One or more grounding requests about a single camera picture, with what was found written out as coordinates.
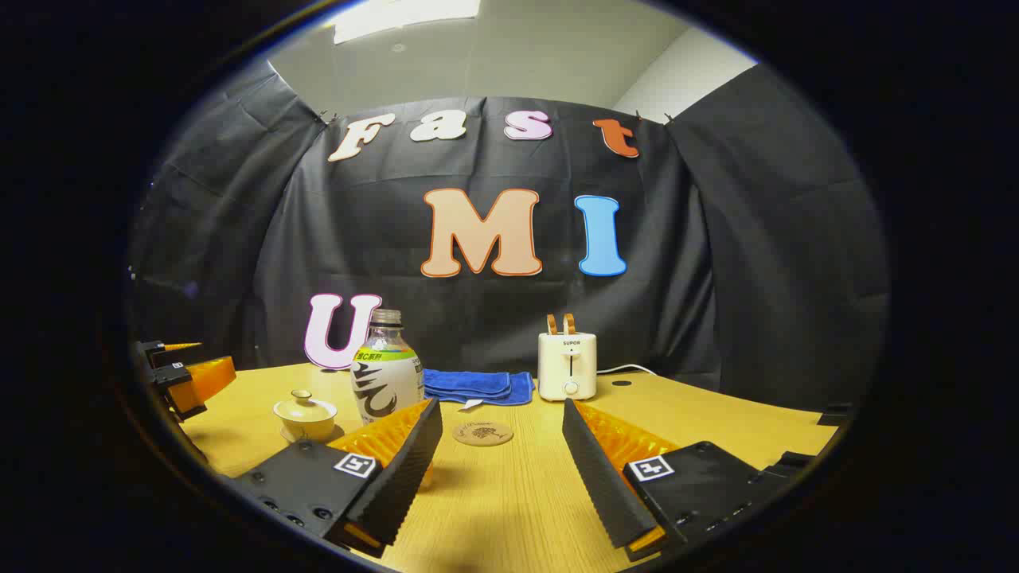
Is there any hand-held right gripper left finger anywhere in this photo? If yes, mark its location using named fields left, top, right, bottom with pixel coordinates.
left=235, top=396, right=443, bottom=558

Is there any cream teacup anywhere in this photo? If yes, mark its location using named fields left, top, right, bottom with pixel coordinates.
left=279, top=415, right=335, bottom=443

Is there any cream teacup lid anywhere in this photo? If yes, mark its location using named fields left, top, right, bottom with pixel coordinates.
left=273, top=389, right=338, bottom=423

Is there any folded blue towel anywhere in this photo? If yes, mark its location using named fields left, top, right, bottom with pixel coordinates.
left=422, top=368, right=535, bottom=411

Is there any black backdrop cloth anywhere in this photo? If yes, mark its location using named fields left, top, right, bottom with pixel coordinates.
left=127, top=60, right=888, bottom=399

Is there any clear water bottle white label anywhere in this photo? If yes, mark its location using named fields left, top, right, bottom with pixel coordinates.
left=350, top=309, right=425, bottom=427

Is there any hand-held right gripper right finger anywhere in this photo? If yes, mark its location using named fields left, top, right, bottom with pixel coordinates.
left=562, top=398, right=813, bottom=562

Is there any round brown coaster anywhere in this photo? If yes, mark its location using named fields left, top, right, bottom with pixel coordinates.
left=452, top=421, right=514, bottom=447

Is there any white toaster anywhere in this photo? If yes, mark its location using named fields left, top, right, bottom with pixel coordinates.
left=537, top=332, right=598, bottom=402

